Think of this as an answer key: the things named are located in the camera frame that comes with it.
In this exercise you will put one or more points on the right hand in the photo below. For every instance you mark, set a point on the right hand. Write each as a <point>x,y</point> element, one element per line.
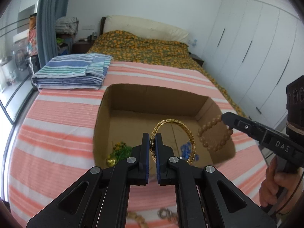
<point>271,184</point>

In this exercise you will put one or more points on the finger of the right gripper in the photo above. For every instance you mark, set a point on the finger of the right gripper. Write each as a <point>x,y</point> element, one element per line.
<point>253,129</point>

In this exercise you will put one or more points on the blue bead jewelry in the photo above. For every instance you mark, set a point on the blue bead jewelry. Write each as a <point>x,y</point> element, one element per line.
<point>186,152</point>

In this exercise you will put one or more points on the right dark nightstand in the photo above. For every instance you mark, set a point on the right dark nightstand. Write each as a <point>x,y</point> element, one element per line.
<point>197,59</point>

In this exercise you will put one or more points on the blue grey curtain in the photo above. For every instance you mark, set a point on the blue grey curtain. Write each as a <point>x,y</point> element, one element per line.
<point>48,11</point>

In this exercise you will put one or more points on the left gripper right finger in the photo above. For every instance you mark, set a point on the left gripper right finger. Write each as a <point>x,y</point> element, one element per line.
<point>204,196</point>

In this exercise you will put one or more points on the gold chain bangle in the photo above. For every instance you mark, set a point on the gold chain bangle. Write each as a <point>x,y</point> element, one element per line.
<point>182,126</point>

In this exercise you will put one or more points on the printed cardboard box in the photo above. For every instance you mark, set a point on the printed cardboard box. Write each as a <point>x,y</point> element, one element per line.
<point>127,111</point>

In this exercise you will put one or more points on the green gold trinket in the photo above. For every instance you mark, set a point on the green gold trinket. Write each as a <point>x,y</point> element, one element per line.
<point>120,152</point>

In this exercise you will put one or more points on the cream headboard pillow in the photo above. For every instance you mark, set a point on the cream headboard pillow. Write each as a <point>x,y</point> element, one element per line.
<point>143,28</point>

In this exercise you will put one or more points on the folded blue striped blanket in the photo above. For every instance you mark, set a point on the folded blue striped blanket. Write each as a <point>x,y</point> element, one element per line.
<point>76,71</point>

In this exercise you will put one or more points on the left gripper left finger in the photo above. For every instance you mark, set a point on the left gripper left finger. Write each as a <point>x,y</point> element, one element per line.
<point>99,198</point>

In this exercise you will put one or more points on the dark wooden nightstand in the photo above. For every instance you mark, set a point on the dark wooden nightstand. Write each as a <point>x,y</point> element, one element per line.
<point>82,47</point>

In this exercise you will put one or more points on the folded checked cloth pile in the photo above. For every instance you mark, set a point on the folded checked cloth pile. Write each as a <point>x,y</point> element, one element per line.
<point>67,25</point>

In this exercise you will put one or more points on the white wardrobe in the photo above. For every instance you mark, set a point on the white wardrobe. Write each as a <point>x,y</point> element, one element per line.
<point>254,51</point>

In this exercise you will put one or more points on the silver pendant keychain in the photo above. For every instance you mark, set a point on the silver pendant keychain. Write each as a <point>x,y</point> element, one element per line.
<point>167,214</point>

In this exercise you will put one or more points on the black framed glass door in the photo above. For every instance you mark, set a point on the black framed glass door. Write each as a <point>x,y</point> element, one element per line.
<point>18,65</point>

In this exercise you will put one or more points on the orange floral duvet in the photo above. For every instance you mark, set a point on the orange floral duvet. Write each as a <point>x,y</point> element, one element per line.
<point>127,47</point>

